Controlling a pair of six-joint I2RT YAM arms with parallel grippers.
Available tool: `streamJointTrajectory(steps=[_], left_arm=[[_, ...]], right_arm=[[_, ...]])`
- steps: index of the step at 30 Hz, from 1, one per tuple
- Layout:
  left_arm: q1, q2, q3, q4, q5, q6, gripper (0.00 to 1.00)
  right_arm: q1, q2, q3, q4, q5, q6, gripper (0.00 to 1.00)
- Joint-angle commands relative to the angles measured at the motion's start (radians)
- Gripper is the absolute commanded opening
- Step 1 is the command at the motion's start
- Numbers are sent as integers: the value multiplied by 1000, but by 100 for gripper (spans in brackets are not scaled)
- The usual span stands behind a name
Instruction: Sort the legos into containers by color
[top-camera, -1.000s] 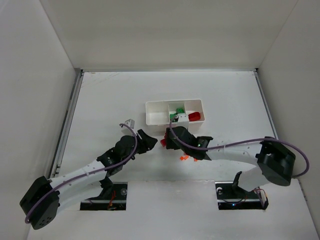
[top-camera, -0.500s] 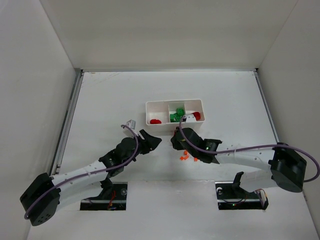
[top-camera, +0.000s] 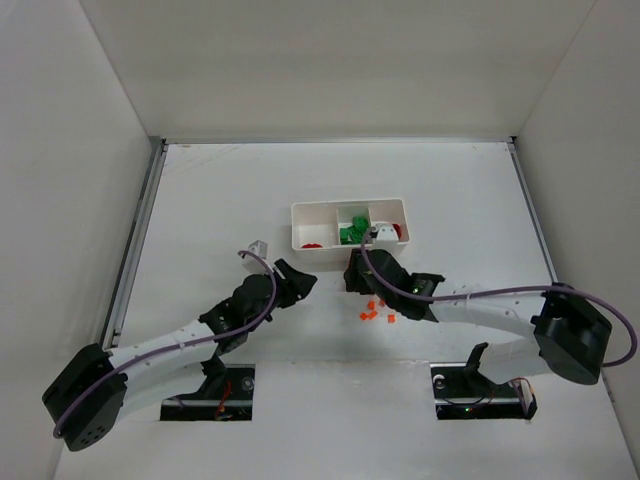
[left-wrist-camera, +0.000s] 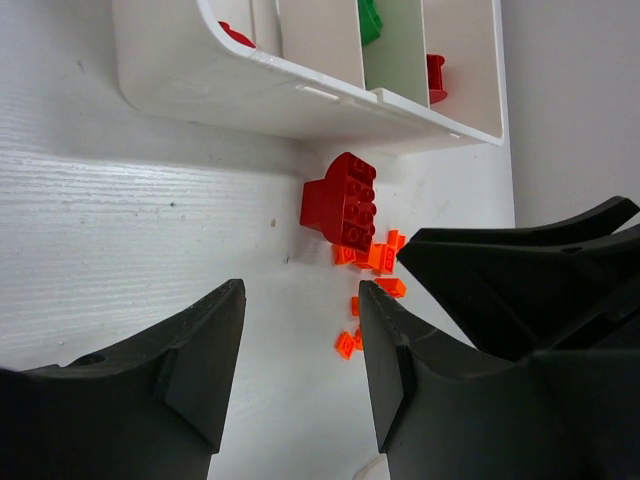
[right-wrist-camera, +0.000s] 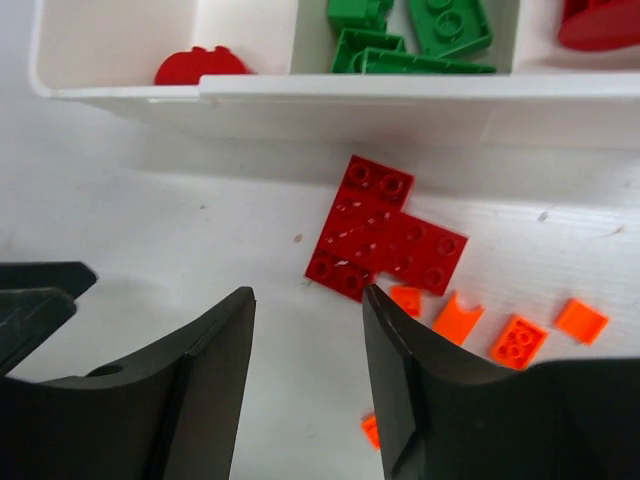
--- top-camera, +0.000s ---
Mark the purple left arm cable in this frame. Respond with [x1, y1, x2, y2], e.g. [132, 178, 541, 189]
[52, 249, 278, 439]

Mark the green lego brick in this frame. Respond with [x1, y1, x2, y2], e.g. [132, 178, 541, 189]
[349, 216, 370, 243]

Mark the red rounded lego brick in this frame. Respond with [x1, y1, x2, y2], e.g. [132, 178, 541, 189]
[391, 223, 402, 242]

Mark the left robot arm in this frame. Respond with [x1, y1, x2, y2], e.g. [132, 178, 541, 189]
[42, 259, 318, 452]

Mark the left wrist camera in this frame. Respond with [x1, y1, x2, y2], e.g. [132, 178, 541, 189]
[248, 240, 268, 260]

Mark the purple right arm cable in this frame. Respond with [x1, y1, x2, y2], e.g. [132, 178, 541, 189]
[359, 227, 638, 368]

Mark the white three-compartment container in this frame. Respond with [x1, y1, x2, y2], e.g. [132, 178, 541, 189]
[291, 198, 411, 264]

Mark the green lego plate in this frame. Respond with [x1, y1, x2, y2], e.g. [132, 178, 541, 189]
[339, 225, 366, 245]

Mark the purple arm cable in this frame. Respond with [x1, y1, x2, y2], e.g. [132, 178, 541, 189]
[359, 227, 638, 368]
[52, 249, 278, 439]

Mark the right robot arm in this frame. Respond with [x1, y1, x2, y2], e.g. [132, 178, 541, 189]
[344, 249, 612, 385]

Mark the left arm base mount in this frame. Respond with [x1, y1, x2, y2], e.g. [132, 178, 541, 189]
[159, 361, 256, 423]

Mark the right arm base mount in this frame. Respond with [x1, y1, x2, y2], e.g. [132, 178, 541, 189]
[430, 342, 538, 421]

